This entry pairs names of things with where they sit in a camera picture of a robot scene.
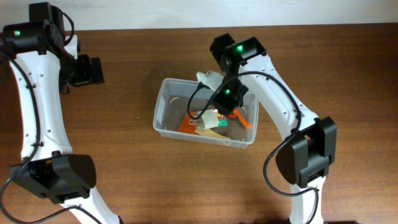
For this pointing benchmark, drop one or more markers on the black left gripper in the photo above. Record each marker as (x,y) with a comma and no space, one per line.
(88,73)

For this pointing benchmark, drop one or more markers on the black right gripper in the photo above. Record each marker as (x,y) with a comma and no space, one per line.
(224,104)

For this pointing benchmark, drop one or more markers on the orange bit holder strip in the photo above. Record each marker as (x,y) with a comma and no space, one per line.
(241,119)

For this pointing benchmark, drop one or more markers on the clear bag of wall plugs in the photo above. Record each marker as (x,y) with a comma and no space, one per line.
(210,119)

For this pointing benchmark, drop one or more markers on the clear plastic container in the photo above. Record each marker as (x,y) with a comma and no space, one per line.
(171,109)

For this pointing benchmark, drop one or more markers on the red scraper wooden handle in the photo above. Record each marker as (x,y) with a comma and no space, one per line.
(186,126)

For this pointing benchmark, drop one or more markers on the red handled pliers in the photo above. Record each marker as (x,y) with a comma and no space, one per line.
(232,116)

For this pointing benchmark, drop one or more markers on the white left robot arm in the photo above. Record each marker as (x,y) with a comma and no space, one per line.
(46,63)

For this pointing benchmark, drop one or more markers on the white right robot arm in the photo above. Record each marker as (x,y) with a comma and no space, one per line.
(298,166)

